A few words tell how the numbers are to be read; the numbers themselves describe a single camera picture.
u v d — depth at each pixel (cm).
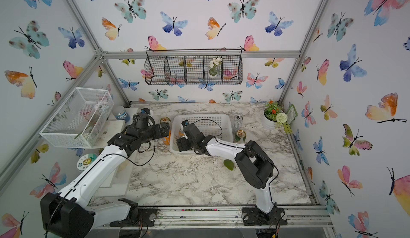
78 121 73
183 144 80
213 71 96
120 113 85
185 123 80
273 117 95
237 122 93
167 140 94
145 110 71
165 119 97
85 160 67
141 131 61
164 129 72
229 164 90
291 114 108
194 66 99
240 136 91
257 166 49
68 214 37
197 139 69
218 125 103
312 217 74
